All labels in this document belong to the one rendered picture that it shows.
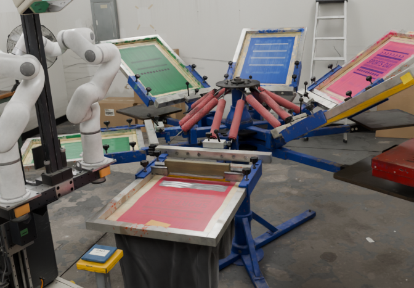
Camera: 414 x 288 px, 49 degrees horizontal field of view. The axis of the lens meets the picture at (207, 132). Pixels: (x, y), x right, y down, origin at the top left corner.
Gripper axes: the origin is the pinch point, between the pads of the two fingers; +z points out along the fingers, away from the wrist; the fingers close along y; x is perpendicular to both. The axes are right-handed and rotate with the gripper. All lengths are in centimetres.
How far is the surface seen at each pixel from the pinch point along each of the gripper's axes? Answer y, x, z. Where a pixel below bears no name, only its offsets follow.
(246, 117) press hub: -143, -19, -52
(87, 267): -47, 75, 45
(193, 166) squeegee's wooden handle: -95, 30, -7
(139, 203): -73, 38, 20
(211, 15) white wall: -226, -336, -205
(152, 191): -81, 28, 14
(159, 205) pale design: -79, 45, 17
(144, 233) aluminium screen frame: -66, 68, 27
